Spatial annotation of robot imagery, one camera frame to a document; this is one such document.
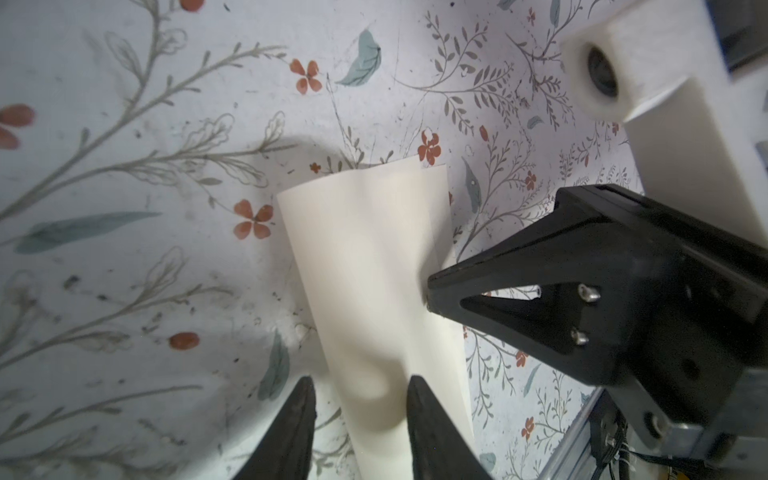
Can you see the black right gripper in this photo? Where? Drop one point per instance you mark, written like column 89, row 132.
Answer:
column 613, row 288

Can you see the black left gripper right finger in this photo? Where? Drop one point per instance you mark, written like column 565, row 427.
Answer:
column 437, row 447

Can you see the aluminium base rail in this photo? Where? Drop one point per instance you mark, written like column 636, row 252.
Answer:
column 590, row 447

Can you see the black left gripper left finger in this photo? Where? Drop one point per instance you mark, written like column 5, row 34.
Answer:
column 285, row 451

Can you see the cream square paper sheet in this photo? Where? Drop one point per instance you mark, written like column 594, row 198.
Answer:
column 365, row 243

